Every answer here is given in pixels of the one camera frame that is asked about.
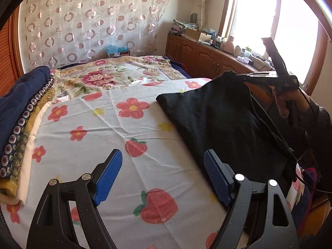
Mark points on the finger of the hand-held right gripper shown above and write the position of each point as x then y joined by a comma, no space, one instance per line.
256,77

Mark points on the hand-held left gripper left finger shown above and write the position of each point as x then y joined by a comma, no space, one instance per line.
109,176

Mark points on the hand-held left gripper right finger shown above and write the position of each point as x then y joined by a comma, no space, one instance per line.
216,176

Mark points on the black printed t-shirt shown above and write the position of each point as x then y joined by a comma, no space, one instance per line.
220,114

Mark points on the person's right forearm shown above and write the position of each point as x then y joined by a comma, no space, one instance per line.
321,124

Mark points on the person's right hand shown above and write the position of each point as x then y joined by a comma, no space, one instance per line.
285,103

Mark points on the white crumpled cloth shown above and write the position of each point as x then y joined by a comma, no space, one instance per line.
244,59

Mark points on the green lid jar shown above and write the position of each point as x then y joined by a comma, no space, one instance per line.
248,51

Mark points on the white jar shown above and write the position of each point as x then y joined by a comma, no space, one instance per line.
237,50

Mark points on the strawberry print bedsheet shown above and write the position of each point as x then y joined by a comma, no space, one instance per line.
103,134

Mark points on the beige jar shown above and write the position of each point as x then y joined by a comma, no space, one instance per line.
229,44

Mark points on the wooden cabinet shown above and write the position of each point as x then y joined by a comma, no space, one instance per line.
202,54

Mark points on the wooden framed window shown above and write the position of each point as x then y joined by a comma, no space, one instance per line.
259,10

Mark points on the cardboard box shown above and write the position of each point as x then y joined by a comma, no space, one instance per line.
193,34

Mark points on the blue blanket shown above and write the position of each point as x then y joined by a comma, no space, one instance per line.
179,67

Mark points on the cream folded blanket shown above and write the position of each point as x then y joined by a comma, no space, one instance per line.
27,147

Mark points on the folded patterned cloth stack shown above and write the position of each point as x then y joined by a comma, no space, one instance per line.
185,24

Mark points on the blue red cloth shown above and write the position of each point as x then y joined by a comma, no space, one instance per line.
307,194

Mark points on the beige window curtain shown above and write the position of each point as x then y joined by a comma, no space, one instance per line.
203,0

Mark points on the rose floral blanket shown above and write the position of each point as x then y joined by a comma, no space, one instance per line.
103,77

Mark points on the stack of folded fabrics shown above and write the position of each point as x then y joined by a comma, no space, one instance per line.
41,101

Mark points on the folded blanket with circle trim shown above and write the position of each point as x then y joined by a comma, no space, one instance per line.
26,114

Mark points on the navy folded cloth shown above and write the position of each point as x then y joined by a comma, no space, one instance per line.
15,101

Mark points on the blue plastic bag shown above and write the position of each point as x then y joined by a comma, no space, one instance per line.
116,49

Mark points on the wooden slatted wardrobe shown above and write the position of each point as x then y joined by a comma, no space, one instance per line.
15,57

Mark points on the sheer circle pattern curtain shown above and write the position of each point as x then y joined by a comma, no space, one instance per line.
90,18

